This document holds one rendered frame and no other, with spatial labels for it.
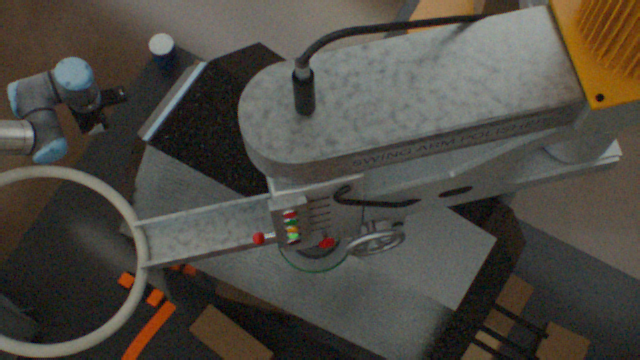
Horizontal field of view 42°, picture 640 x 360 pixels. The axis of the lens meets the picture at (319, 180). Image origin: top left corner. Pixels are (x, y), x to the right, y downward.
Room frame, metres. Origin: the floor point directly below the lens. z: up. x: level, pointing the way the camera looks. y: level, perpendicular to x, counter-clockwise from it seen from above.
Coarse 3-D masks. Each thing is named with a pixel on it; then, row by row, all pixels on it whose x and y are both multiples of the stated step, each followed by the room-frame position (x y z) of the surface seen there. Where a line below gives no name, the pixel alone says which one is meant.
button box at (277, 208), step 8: (272, 200) 0.57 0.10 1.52; (288, 200) 0.57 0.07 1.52; (296, 200) 0.57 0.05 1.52; (304, 200) 0.57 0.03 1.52; (272, 208) 0.56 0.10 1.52; (280, 208) 0.55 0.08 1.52; (288, 208) 0.56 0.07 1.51; (296, 208) 0.56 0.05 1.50; (304, 208) 0.56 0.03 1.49; (272, 216) 0.55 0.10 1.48; (280, 216) 0.55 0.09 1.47; (296, 216) 0.56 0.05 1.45; (304, 216) 0.56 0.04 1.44; (280, 224) 0.55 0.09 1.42; (296, 224) 0.56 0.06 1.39; (304, 224) 0.56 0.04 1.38; (280, 232) 0.55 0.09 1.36; (304, 232) 0.56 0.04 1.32; (280, 240) 0.55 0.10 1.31; (288, 240) 0.55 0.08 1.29; (304, 240) 0.56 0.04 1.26; (280, 248) 0.55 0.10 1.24
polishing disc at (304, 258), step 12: (348, 240) 0.67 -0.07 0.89; (288, 252) 0.64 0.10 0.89; (300, 252) 0.64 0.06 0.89; (312, 252) 0.64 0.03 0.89; (324, 252) 0.64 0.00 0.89; (336, 252) 0.63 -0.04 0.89; (300, 264) 0.61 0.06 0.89; (312, 264) 0.60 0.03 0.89; (324, 264) 0.60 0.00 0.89; (336, 264) 0.60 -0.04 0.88
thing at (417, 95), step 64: (320, 64) 0.78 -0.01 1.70; (384, 64) 0.78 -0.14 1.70; (448, 64) 0.77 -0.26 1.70; (512, 64) 0.76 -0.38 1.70; (256, 128) 0.65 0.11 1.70; (320, 128) 0.65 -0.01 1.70; (384, 128) 0.64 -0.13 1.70; (448, 128) 0.64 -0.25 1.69; (512, 128) 0.66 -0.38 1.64; (576, 128) 0.67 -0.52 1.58
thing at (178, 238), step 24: (168, 216) 0.68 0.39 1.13; (192, 216) 0.69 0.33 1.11; (216, 216) 0.69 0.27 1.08; (240, 216) 0.69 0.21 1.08; (264, 216) 0.69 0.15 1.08; (168, 240) 0.63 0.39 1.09; (192, 240) 0.63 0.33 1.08; (216, 240) 0.63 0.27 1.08; (240, 240) 0.62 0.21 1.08; (144, 264) 0.56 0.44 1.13; (168, 264) 0.56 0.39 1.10
